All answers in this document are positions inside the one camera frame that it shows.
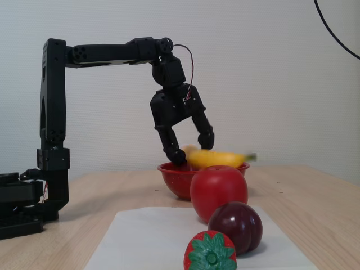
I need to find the red white gripper servo wire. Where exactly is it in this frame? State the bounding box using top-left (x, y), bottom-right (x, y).
top-left (173, 44), bottom-right (195, 100)

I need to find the red toy apple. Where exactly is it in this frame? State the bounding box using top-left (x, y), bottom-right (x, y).
top-left (190, 165), bottom-right (249, 223)

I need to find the black hanging cable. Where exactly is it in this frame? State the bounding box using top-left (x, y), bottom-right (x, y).
top-left (313, 0), bottom-right (360, 60)

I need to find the red speckled bowl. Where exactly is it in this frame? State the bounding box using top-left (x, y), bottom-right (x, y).
top-left (156, 161), bottom-right (251, 201)

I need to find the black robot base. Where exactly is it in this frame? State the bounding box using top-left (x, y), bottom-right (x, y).
top-left (0, 168), bottom-right (60, 240)

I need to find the white paper sheet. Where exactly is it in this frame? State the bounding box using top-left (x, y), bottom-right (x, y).
top-left (84, 206), bottom-right (320, 270)

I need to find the red toy strawberry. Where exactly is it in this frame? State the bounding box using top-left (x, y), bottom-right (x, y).
top-left (183, 229), bottom-right (237, 270)

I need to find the dark purple toy plum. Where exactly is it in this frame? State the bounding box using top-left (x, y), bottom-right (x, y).
top-left (208, 201), bottom-right (263, 256)

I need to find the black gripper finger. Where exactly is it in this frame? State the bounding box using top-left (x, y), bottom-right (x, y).
top-left (154, 125), bottom-right (187, 165)
top-left (191, 109), bottom-right (215, 150)

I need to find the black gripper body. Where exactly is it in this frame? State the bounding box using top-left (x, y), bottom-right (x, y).
top-left (150, 83), bottom-right (206, 131)

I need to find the yellow toy banana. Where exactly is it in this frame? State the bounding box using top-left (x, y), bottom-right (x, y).
top-left (181, 145), bottom-right (258, 170)

